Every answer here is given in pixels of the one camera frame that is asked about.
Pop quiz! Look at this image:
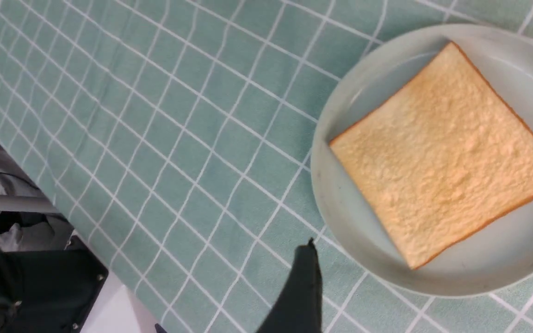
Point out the light blue round plate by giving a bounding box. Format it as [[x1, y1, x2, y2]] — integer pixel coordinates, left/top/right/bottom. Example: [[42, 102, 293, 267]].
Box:
[[311, 25, 533, 298]]

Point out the toasted bread slice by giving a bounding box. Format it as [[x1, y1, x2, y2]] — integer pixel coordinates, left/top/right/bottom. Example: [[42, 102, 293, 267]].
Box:
[[328, 42, 533, 270]]

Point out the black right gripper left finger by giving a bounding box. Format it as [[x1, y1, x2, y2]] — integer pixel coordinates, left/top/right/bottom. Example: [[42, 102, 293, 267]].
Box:
[[257, 238, 323, 333]]

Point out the black equipment beside table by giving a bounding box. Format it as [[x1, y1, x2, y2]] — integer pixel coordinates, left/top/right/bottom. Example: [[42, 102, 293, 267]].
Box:
[[0, 211, 108, 333]]

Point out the green checkered tablecloth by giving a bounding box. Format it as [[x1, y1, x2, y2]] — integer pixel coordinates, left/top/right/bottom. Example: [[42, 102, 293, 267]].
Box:
[[0, 0, 533, 333]]

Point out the grey metal bar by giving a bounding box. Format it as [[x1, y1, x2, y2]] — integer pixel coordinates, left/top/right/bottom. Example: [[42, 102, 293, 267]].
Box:
[[0, 195, 58, 214]]

